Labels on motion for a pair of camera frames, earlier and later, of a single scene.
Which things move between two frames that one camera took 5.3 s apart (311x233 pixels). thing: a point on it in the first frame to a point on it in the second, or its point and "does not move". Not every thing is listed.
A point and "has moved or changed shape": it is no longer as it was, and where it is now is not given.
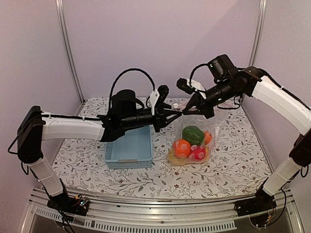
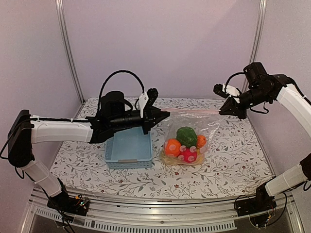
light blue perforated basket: [133, 150] does not move
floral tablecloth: [238, 164] does not move
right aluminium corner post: [255, 47] does not move
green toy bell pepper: [194, 134] has moved or changed shape
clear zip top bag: [193, 137] has moved or changed shape
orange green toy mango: [181, 148] to [172, 147]
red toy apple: [197, 152] to [188, 155]
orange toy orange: [207, 137] to [201, 141]
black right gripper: [203, 109] to [231, 105]
